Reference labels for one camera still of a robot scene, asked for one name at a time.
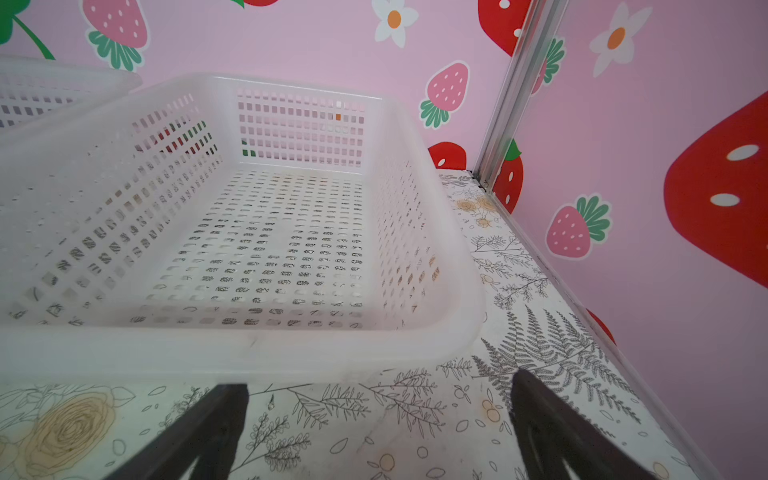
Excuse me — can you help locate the white basket right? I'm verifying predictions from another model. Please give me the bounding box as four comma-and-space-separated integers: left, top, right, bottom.
1, 74, 485, 383

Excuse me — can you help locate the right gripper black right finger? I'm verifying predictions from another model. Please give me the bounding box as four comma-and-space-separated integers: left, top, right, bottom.
510, 370, 653, 480

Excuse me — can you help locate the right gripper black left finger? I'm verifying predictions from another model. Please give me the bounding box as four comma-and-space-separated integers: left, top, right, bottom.
108, 384, 249, 480

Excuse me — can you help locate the white basket middle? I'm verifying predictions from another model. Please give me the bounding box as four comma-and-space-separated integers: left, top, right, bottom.
1, 55, 142, 143

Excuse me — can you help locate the white basket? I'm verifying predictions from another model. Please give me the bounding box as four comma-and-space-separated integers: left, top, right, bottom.
1, 55, 142, 143
1, 74, 485, 383

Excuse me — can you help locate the aluminium corner post right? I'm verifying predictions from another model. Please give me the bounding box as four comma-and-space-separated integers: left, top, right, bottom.
473, 0, 568, 191

